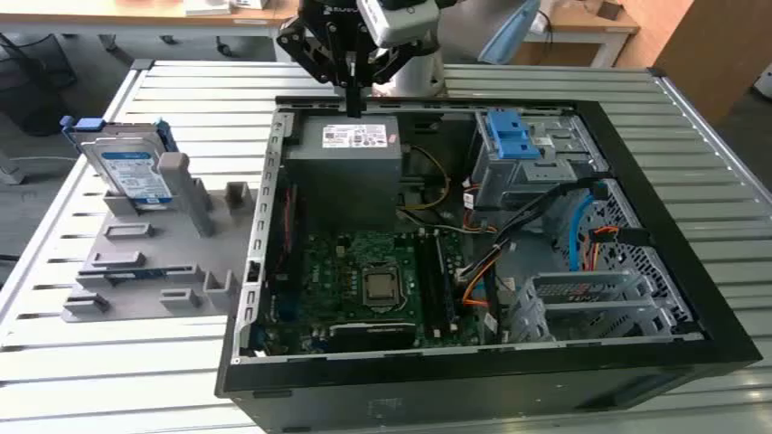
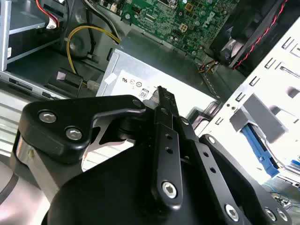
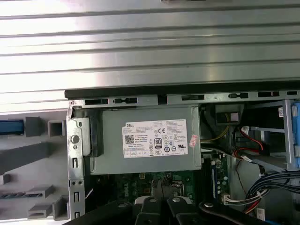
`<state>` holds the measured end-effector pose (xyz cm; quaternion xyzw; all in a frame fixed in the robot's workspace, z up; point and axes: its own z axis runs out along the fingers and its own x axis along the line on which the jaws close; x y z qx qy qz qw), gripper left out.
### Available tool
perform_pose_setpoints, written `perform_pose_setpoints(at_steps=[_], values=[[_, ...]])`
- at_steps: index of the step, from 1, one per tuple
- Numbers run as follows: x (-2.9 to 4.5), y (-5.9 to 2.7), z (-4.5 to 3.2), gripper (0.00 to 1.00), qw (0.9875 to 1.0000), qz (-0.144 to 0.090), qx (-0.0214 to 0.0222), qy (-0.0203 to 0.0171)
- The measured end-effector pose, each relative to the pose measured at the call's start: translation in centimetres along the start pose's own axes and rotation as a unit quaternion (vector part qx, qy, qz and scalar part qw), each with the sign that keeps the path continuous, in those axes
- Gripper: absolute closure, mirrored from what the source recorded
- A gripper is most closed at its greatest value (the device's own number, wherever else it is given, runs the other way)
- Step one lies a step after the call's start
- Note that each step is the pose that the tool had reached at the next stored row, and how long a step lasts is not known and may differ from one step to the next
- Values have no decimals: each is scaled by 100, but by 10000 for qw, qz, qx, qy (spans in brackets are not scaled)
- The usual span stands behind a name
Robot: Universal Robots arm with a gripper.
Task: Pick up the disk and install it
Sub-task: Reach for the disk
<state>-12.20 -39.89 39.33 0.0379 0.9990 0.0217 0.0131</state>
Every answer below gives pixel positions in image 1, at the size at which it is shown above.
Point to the RAM stick with blue label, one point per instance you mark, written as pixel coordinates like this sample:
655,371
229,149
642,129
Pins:
135,272

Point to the black graphics card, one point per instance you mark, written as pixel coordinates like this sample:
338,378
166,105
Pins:
371,339

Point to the black RAM slot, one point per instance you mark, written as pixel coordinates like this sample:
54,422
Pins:
430,280

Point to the silver CPU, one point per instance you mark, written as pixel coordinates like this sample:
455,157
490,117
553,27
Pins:
381,285

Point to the green motherboard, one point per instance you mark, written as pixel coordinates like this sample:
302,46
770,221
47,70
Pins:
338,271

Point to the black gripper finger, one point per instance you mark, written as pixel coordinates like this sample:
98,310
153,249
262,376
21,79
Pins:
351,99
362,101

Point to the grey parts rack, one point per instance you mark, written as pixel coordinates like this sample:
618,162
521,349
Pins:
157,235

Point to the silver optical drive cage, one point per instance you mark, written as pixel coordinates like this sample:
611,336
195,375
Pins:
543,174

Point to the wooden desk white frame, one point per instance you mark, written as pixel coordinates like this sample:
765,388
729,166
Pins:
579,25
151,11

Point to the blue plastic drive latch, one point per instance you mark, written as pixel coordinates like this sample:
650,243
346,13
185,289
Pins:
510,135

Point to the black mesh wastebasket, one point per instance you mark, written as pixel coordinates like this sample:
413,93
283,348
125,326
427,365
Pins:
37,104

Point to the CPU socket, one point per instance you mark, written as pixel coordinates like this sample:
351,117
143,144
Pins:
382,264

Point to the silver disk bay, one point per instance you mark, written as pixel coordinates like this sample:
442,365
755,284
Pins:
603,309

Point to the small white box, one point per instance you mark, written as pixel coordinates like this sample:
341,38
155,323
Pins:
249,3

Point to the grey stand foot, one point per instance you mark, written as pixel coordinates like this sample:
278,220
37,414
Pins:
13,174

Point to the small black desk item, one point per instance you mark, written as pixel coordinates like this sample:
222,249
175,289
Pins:
610,11

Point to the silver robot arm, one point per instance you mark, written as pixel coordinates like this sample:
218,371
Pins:
417,72

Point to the large white box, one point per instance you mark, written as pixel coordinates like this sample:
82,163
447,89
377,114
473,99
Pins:
209,8

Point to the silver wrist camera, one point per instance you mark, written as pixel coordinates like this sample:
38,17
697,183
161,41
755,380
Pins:
405,22

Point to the brown wooden cabinet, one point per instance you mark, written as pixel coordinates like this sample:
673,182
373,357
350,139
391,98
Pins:
713,45

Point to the grey power supply unit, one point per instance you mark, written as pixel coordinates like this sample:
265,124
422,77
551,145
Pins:
345,190

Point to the white round object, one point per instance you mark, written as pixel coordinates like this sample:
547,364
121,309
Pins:
765,81

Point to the black PC case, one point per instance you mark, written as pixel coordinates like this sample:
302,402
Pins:
422,384

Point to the hard disk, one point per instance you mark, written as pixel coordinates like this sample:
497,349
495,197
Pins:
130,172

